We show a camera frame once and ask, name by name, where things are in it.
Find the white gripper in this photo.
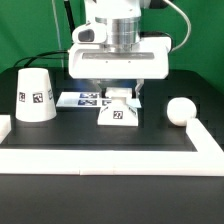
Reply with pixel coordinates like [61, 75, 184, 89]
[68, 23, 172, 99]

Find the white lamp base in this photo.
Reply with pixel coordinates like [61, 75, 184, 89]
[97, 87, 139, 126]

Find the white lamp bulb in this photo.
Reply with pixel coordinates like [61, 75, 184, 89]
[167, 97, 197, 126]

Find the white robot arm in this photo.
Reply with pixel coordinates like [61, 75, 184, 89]
[68, 0, 172, 92]

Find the white lamp shade cone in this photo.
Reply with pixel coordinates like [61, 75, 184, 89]
[15, 68, 56, 122]

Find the white marker sheet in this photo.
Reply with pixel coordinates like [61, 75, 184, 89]
[56, 92, 111, 108]

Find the black cable bundle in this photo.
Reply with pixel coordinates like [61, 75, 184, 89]
[13, 0, 83, 69]

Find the thin grey cable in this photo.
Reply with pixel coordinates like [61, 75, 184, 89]
[51, 0, 65, 69]

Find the white U-shaped frame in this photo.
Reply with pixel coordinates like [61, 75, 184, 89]
[0, 118, 224, 176]

